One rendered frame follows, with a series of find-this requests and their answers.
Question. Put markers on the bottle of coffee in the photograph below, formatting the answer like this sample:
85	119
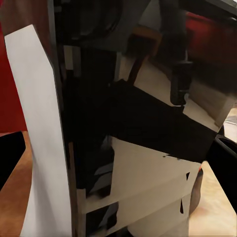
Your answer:
122	100

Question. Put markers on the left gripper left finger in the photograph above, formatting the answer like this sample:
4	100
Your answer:
12	147

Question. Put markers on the countertop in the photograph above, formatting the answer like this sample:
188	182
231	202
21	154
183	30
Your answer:
214	216

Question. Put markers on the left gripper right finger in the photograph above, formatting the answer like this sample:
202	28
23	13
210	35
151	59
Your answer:
222	158

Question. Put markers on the coffee maker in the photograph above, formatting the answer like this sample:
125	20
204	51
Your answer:
195	196

